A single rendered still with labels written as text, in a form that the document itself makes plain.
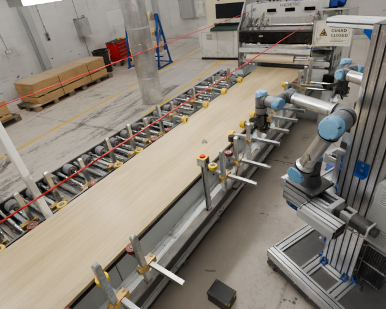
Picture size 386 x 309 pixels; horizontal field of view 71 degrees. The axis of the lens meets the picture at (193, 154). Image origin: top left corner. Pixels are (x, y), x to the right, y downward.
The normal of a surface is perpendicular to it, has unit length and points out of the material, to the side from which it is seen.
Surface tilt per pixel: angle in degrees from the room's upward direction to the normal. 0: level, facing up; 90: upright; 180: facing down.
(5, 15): 90
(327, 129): 83
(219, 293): 0
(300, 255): 0
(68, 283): 0
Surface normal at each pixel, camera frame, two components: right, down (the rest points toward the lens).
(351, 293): -0.12, -0.83
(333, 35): -0.57, 0.50
